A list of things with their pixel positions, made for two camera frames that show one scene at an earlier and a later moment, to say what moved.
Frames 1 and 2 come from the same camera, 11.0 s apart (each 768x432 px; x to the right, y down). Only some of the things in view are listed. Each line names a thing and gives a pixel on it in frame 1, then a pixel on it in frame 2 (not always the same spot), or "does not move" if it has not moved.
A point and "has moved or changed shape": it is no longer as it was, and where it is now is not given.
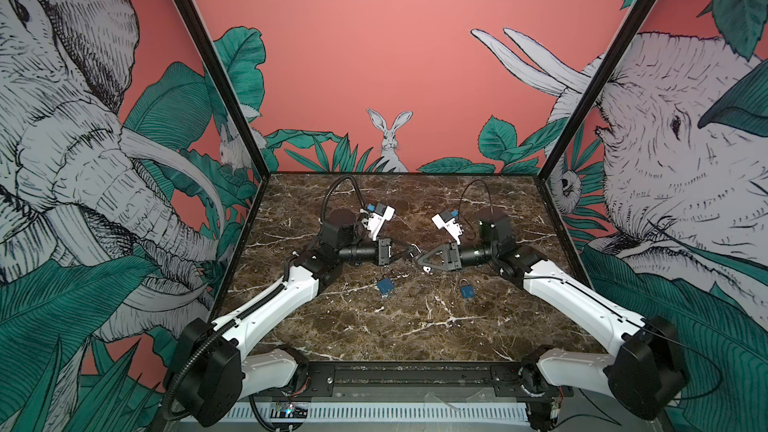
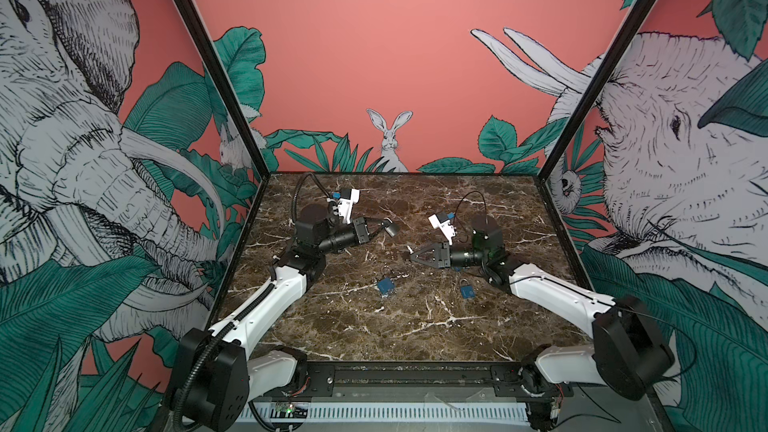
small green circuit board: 288,410 does not move
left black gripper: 398,258 to 360,231
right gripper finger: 433,266 does not move
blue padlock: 385,285 does not move
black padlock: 412,251 has moved or changed shape
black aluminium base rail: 409,380 does not move
